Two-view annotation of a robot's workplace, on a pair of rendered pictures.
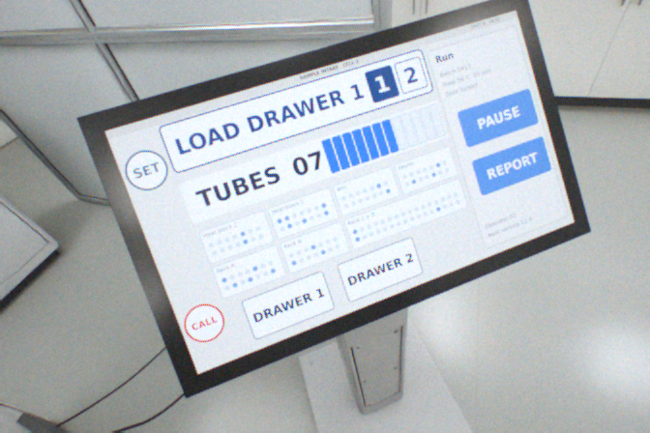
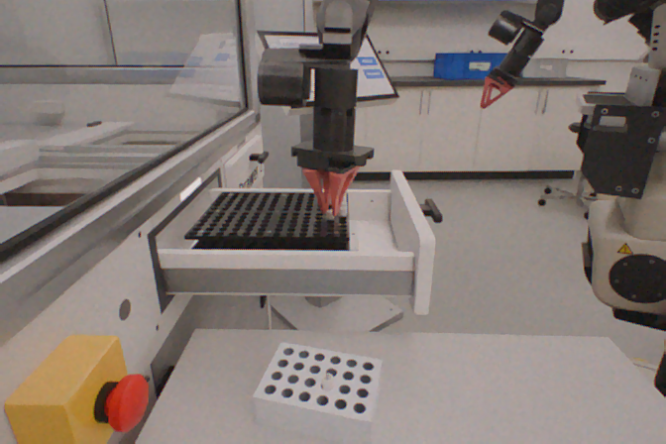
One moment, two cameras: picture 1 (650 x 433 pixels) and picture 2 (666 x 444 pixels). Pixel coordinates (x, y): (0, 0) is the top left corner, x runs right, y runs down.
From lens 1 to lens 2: 129 cm
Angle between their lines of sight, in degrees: 33
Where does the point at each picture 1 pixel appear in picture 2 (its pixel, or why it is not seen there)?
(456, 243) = (362, 88)
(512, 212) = (376, 85)
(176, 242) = not seen: hidden behind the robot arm
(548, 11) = (385, 117)
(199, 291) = not seen: hidden behind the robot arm
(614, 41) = (422, 135)
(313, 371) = (277, 299)
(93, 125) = (261, 33)
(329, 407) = (293, 310)
